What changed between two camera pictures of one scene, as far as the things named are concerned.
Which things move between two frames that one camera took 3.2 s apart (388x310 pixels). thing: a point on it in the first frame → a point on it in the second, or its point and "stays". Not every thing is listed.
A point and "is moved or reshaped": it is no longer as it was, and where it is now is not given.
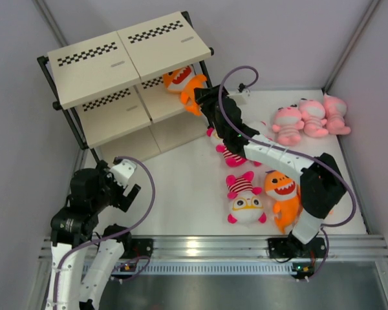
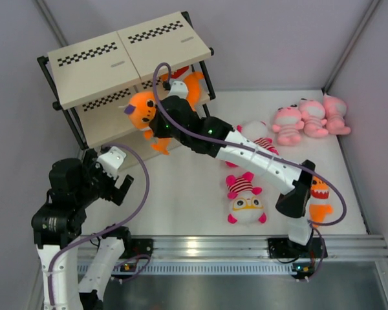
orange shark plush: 183,80 stays
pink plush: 312,113 stays
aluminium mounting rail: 340,247 stays
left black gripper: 103,168 → 112,193
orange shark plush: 288,206 is moved or reshaped
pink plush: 288,123 stays
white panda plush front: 246,206 stays
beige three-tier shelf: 108,90 stays
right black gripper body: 209,110 → 160,130
